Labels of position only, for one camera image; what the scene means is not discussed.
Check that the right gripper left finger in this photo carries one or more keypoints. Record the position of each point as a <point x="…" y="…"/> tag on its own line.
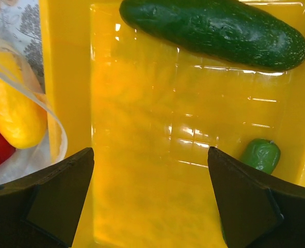
<point x="43" y="209"/>

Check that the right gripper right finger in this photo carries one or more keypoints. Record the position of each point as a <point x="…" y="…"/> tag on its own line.
<point x="256" y="209"/>

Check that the green chili pepper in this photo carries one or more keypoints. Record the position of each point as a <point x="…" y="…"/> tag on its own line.
<point x="261" y="154"/>

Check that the clear zip top bag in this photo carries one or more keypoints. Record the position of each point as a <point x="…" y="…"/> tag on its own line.
<point x="53" y="147"/>

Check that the orange mango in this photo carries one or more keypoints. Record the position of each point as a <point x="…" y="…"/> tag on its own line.
<point x="23" y="122"/>

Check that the green cucumber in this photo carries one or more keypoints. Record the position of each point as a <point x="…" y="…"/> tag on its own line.
<point x="228" y="30"/>

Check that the yellow plastic tray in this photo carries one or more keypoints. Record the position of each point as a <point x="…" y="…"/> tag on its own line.
<point x="150" y="111"/>

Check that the floral tablecloth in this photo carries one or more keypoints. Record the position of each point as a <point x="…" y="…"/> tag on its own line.
<point x="20" y="25"/>

